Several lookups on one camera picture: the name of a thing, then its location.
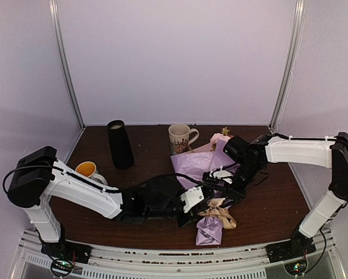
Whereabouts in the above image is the floral mug yellow inside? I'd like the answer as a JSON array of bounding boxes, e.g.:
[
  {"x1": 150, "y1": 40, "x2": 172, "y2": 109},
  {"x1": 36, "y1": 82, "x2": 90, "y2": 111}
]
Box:
[{"x1": 75, "y1": 161, "x2": 108, "y2": 185}]

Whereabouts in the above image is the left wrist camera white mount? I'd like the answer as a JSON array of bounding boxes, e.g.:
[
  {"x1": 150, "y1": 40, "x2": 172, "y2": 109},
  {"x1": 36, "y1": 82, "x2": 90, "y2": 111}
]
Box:
[{"x1": 179, "y1": 187, "x2": 204, "y2": 213}]

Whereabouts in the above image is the right aluminium frame post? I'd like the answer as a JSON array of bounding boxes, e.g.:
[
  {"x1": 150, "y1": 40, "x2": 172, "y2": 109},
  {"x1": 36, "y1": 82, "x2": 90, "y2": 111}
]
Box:
[{"x1": 269, "y1": 0, "x2": 307, "y2": 132}]

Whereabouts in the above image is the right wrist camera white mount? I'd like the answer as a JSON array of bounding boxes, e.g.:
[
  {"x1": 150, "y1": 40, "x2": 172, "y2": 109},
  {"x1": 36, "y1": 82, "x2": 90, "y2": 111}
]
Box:
[{"x1": 203, "y1": 166, "x2": 233, "y2": 184}]

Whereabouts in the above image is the aluminium frame post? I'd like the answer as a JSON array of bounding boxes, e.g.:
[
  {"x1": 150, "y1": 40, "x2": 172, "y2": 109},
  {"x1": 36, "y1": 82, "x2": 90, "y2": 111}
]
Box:
[
  {"x1": 49, "y1": 0, "x2": 86, "y2": 130},
  {"x1": 269, "y1": 0, "x2": 307, "y2": 132}
]

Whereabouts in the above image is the beige satin ribbon bow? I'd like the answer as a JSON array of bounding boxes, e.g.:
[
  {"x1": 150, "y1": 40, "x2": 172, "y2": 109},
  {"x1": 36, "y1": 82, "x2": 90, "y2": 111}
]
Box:
[{"x1": 197, "y1": 198, "x2": 237, "y2": 230}]

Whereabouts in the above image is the black tall vase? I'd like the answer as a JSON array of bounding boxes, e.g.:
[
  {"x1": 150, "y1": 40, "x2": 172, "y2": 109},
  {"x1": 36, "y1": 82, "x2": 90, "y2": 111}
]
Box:
[{"x1": 107, "y1": 120, "x2": 134, "y2": 170}]

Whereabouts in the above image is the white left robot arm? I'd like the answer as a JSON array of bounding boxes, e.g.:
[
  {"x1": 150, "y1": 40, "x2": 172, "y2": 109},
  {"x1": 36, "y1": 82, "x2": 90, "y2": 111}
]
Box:
[{"x1": 2, "y1": 146, "x2": 205, "y2": 258}]

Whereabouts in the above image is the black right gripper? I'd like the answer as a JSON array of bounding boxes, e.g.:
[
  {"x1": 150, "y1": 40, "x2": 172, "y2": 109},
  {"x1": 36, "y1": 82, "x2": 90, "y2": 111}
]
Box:
[{"x1": 219, "y1": 161, "x2": 262, "y2": 209}]

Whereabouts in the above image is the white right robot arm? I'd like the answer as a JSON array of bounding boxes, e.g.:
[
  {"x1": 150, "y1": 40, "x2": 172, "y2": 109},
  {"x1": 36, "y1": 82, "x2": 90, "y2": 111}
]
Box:
[{"x1": 223, "y1": 132, "x2": 348, "y2": 257}]

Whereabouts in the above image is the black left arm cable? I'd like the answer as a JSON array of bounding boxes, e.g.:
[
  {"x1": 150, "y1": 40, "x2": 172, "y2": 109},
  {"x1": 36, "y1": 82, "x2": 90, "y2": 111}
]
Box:
[{"x1": 2, "y1": 165, "x2": 218, "y2": 204}]

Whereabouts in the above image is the left aluminium frame post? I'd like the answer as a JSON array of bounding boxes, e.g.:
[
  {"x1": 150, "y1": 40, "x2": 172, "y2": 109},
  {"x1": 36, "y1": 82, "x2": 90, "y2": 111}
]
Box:
[{"x1": 49, "y1": 0, "x2": 86, "y2": 130}]

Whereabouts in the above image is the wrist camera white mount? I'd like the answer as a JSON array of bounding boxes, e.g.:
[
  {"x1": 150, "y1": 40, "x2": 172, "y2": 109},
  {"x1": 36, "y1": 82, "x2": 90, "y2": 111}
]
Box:
[
  {"x1": 179, "y1": 187, "x2": 204, "y2": 213},
  {"x1": 203, "y1": 166, "x2": 233, "y2": 184}
]

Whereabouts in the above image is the purple flower bouquet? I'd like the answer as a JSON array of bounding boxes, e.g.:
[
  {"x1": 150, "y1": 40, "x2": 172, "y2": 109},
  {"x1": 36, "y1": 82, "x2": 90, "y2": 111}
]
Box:
[{"x1": 171, "y1": 127, "x2": 237, "y2": 246}]

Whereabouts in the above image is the white vented front rail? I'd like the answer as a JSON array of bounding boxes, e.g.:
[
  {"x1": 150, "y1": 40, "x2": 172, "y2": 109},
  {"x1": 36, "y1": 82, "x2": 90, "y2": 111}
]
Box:
[{"x1": 8, "y1": 229, "x2": 348, "y2": 278}]

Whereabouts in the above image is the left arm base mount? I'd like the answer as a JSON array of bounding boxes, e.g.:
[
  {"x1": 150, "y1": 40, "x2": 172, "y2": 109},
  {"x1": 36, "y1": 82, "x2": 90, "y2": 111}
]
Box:
[{"x1": 38, "y1": 235, "x2": 92, "y2": 278}]

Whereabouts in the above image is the cream printed mug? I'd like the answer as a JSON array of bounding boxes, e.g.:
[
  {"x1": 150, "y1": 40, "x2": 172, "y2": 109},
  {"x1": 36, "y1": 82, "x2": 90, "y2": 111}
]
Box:
[{"x1": 168, "y1": 124, "x2": 200, "y2": 155}]

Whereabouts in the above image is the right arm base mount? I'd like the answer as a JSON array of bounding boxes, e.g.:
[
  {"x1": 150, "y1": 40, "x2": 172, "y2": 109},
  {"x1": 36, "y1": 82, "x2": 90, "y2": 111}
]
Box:
[{"x1": 266, "y1": 225, "x2": 316, "y2": 277}]

